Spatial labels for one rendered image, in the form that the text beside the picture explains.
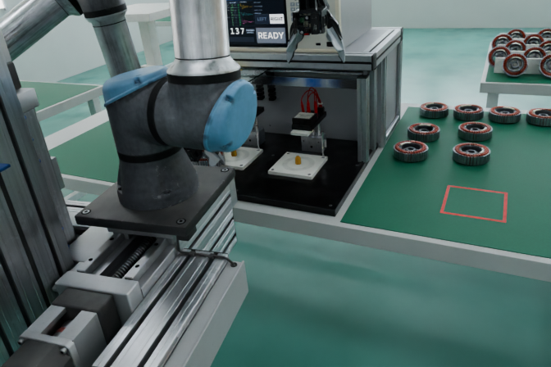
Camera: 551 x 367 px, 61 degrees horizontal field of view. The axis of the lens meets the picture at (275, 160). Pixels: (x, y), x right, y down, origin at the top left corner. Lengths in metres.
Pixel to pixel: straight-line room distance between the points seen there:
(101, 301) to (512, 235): 0.94
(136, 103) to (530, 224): 0.99
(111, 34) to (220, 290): 0.64
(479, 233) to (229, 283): 0.70
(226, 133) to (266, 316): 1.47
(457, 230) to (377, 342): 0.84
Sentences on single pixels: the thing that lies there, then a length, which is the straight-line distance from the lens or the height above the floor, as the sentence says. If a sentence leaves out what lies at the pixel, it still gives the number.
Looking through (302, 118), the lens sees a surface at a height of 0.92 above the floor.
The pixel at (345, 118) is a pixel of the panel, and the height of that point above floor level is 0.85.
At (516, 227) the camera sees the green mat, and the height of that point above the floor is 0.75.
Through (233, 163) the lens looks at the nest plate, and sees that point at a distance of 1.57.
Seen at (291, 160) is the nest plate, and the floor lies 0.78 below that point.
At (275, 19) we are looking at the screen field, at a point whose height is 1.22.
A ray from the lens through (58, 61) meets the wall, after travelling 6.91.
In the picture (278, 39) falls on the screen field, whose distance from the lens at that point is 1.56.
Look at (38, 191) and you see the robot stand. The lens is 0.86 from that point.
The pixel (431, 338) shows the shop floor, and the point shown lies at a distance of 2.03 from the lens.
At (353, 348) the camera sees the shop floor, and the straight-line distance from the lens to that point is 1.96.
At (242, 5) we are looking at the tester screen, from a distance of 1.60.
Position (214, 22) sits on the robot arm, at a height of 1.35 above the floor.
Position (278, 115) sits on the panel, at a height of 0.84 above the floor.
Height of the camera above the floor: 1.45
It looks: 25 degrees down
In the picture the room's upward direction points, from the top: 5 degrees counter-clockwise
